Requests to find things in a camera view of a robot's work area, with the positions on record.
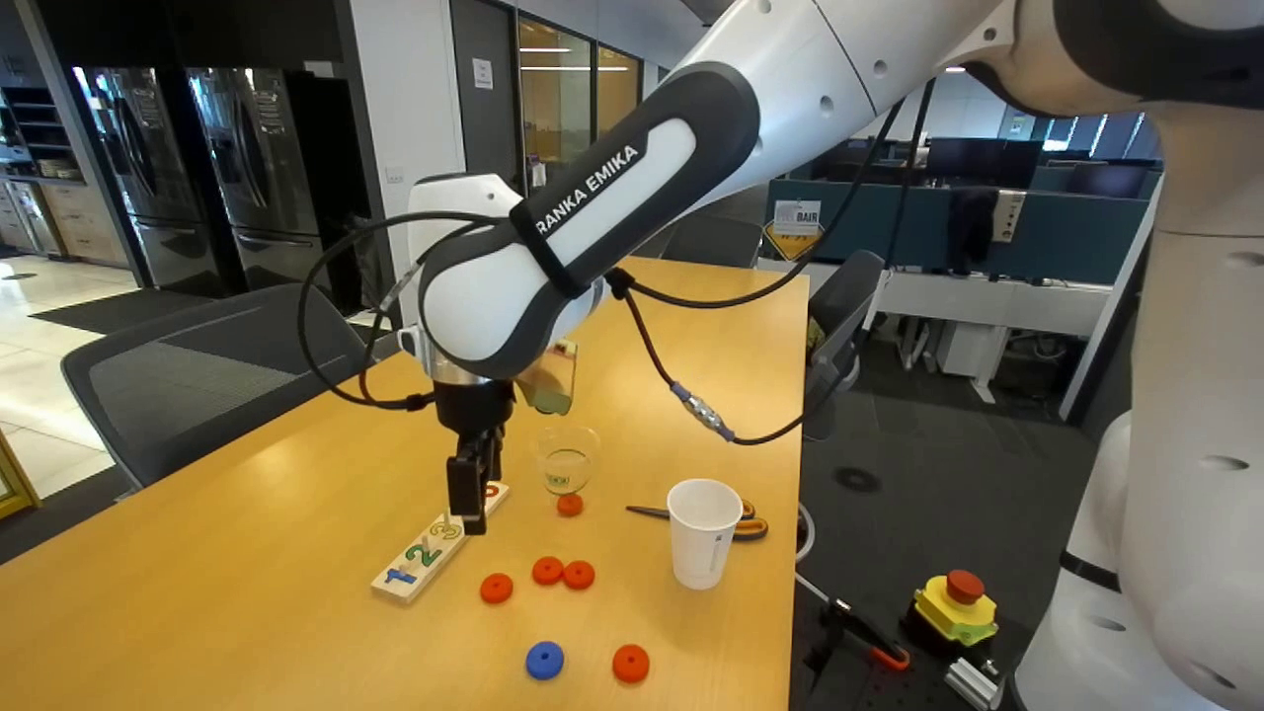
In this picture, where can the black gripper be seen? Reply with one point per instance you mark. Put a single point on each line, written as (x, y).
(477, 409)

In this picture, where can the orange disc with hole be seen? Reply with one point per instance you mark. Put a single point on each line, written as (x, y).
(628, 665)
(494, 590)
(569, 506)
(581, 575)
(546, 571)

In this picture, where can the blue disc with hole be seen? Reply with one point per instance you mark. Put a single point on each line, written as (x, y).
(546, 661)

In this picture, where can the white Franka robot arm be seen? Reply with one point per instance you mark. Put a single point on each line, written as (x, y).
(790, 80)

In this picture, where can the transparent plastic cup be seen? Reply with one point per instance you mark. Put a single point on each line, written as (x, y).
(568, 454)

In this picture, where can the white paper cup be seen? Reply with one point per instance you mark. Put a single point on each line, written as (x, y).
(702, 540)

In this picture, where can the wooden number puzzle board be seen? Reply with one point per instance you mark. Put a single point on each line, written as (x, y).
(421, 558)

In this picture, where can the grey mesh office chair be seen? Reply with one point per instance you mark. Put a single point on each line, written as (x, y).
(212, 382)

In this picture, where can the dark glass door cabinet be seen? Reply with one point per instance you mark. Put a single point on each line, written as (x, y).
(238, 171)

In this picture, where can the white yellow sign board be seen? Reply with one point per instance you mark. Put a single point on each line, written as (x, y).
(794, 226)

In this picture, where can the dark office chair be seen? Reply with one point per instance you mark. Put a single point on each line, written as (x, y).
(841, 298)

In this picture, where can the yellow framed board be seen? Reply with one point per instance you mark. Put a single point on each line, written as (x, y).
(19, 491)

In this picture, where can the beige drawer cabinet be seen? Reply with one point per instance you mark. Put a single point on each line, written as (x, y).
(86, 222)

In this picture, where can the yellow red emergency stop button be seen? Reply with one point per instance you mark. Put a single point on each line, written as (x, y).
(959, 614)

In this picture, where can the grey metal block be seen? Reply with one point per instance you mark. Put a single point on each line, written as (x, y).
(973, 686)

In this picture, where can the white office desk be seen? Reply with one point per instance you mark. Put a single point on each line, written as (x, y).
(1001, 298)

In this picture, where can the blue desk partition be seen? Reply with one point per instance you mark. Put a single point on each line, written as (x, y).
(1080, 237)

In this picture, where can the white wall sign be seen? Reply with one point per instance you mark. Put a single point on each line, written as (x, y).
(485, 74)

